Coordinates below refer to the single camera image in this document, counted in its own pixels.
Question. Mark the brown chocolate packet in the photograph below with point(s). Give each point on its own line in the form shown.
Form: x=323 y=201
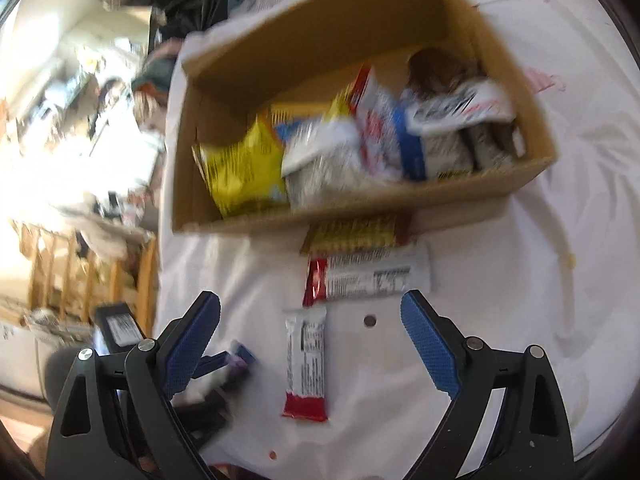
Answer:
x=440 y=70

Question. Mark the yellow cartoon snack packet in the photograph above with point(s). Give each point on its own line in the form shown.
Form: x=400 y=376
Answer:
x=245 y=170

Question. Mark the red white snack bar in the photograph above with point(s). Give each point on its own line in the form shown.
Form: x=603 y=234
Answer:
x=306 y=360
x=370 y=272

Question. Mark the white packet with blue band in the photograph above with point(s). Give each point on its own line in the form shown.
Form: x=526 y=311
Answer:
x=385 y=135

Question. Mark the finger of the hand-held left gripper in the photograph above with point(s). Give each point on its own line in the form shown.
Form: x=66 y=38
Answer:
x=212 y=364
x=202 y=417

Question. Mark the blue white snack packet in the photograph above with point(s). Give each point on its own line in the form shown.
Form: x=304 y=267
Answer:
x=320 y=165

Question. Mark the brown yellow snack bar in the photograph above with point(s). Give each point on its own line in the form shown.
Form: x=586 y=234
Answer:
x=357 y=235

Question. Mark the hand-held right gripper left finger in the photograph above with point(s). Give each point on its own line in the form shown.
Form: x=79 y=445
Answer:
x=192 y=345

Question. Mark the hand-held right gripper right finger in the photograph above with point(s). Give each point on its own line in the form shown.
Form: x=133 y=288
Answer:
x=430 y=345

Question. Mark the white sachet with black print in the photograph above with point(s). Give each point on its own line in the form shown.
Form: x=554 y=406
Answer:
x=460 y=105

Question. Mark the wooden slatted frame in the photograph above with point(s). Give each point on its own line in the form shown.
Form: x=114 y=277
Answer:
x=90 y=275

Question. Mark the brown cardboard box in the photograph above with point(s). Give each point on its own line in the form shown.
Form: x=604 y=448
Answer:
x=350 y=85

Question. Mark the teal orange cloth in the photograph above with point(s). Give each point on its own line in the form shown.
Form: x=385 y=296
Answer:
x=152 y=75

